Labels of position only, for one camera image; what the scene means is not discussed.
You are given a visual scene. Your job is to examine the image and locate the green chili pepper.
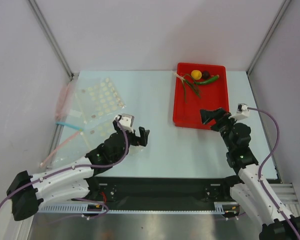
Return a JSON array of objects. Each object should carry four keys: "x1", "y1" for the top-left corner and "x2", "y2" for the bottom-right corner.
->
[{"x1": 194, "y1": 74, "x2": 220, "y2": 86}]

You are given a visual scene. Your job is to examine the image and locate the yellow lemon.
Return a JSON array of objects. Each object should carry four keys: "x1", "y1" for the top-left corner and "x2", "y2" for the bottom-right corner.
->
[{"x1": 190, "y1": 70, "x2": 202, "y2": 80}]

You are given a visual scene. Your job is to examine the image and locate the green scallion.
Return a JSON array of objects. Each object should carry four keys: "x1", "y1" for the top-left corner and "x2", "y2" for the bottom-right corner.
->
[{"x1": 172, "y1": 71, "x2": 201, "y2": 103}]

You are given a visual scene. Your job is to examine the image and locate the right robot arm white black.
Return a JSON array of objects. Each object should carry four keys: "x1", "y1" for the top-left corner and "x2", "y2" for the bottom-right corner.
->
[{"x1": 200, "y1": 103, "x2": 300, "y2": 240}]

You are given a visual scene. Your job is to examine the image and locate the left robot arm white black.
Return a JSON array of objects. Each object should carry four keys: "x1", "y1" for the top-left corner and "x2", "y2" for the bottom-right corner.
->
[{"x1": 6, "y1": 115, "x2": 150, "y2": 222}]

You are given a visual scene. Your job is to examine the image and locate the blue zipper clear bag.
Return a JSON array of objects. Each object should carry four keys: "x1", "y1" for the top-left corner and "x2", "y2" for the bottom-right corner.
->
[{"x1": 55, "y1": 109, "x2": 85, "y2": 132}]

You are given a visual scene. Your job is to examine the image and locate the pink zip bag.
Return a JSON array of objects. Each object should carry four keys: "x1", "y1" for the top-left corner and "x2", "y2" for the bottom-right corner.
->
[{"x1": 55, "y1": 81, "x2": 75, "y2": 122}]

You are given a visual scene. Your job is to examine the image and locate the red plastic tray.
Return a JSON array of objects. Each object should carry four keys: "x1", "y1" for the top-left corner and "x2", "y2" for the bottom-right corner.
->
[{"x1": 172, "y1": 62, "x2": 229, "y2": 130}]

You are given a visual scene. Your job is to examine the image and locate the dark brown round fruit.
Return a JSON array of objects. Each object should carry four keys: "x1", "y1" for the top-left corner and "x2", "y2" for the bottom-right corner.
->
[{"x1": 202, "y1": 71, "x2": 211, "y2": 80}]

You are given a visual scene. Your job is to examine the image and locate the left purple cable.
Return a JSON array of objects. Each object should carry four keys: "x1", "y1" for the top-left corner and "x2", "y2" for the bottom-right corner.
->
[{"x1": 0, "y1": 118, "x2": 130, "y2": 222}]

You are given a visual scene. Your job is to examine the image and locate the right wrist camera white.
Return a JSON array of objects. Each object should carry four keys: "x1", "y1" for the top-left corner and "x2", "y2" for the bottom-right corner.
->
[{"x1": 229, "y1": 103, "x2": 250, "y2": 121}]

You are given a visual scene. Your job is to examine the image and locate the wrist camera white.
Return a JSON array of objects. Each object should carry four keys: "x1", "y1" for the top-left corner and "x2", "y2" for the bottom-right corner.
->
[
  {"x1": 114, "y1": 113, "x2": 135, "y2": 133},
  {"x1": 229, "y1": 103, "x2": 250, "y2": 121}
]

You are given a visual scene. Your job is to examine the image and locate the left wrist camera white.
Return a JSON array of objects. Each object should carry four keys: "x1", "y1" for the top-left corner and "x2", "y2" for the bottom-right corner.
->
[{"x1": 114, "y1": 113, "x2": 135, "y2": 133}]

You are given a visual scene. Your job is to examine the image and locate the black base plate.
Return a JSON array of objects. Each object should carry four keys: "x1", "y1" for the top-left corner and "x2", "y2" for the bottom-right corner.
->
[{"x1": 85, "y1": 175, "x2": 239, "y2": 212}]

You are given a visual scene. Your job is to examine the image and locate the grey slotted cable duct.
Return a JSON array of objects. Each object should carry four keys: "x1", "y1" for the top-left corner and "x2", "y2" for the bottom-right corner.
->
[{"x1": 38, "y1": 202, "x2": 239, "y2": 215}]

